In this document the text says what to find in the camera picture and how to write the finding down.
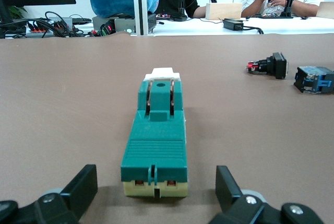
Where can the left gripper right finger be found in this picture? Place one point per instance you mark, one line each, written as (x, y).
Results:
(229, 195)

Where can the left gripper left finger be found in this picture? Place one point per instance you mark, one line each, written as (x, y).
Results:
(75, 195)

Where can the brown paper table mat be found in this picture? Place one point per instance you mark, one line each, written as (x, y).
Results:
(52, 104)

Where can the black square push button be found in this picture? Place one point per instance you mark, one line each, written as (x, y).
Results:
(278, 64)

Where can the green push button blue block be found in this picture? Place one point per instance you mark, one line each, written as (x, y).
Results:
(313, 80)

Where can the black device red display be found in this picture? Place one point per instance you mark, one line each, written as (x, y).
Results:
(107, 29)

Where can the black power adapter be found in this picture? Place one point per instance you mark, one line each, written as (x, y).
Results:
(232, 24)

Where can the power strip red switches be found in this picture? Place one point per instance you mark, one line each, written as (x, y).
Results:
(39, 26)

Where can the grey electronics box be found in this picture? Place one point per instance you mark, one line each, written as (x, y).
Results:
(120, 24)

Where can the white desk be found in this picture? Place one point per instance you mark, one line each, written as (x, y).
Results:
(287, 25)

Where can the light wooden block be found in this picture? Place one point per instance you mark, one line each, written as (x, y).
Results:
(224, 11)

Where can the green potted plant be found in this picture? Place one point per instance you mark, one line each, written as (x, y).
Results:
(17, 12)

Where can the white aluminium post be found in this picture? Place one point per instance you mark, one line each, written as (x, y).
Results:
(138, 4)

